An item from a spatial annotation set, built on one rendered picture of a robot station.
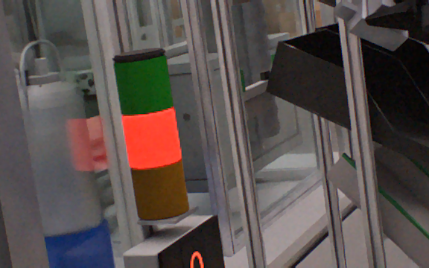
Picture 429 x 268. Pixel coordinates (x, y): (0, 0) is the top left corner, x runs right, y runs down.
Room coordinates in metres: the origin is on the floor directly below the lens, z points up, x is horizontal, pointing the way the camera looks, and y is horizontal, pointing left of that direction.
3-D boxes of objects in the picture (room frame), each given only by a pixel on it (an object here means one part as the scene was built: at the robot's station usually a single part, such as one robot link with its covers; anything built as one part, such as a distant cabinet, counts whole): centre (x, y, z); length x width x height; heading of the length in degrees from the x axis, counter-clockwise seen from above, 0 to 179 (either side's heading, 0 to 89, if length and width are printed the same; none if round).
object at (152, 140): (0.91, 0.06, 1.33); 0.05 x 0.05 x 0.05
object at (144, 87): (0.91, 0.06, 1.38); 0.05 x 0.05 x 0.05
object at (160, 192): (0.91, 0.06, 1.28); 0.05 x 0.05 x 0.05
